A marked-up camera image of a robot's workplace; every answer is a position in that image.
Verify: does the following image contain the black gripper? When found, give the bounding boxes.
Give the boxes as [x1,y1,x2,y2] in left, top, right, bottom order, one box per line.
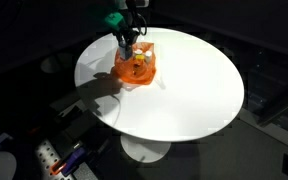
[113,27,140,50]

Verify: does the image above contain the orange plastic bag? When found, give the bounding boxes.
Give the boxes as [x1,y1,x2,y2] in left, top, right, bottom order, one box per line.
[111,41,158,87]

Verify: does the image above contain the purple orange clamp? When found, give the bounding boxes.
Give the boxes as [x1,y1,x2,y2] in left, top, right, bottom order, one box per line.
[49,146,87,177]

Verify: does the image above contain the perforated metal plate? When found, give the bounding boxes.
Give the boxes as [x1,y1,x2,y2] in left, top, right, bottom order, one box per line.
[33,139,76,180]

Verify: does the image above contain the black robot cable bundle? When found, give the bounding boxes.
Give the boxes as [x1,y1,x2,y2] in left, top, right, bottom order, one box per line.
[127,7,148,37]

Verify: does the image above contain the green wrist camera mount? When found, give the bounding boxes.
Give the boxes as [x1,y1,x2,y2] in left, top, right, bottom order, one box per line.
[103,12,126,32]

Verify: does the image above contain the white table pedestal base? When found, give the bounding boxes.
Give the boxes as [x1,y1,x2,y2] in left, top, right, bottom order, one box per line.
[119,133,172,164]

